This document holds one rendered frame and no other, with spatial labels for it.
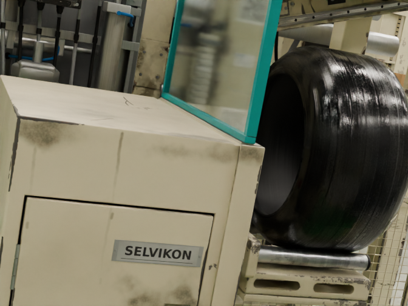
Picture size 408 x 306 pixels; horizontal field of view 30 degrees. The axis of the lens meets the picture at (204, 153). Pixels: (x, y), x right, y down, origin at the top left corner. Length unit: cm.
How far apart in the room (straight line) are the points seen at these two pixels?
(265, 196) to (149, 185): 113
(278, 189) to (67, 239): 124
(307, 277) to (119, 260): 88
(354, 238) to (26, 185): 106
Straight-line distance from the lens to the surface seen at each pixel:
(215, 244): 127
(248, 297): 197
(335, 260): 206
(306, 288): 203
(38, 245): 120
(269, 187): 233
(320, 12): 243
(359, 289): 210
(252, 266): 193
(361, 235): 201
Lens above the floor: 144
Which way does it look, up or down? 9 degrees down
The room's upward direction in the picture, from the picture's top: 10 degrees clockwise
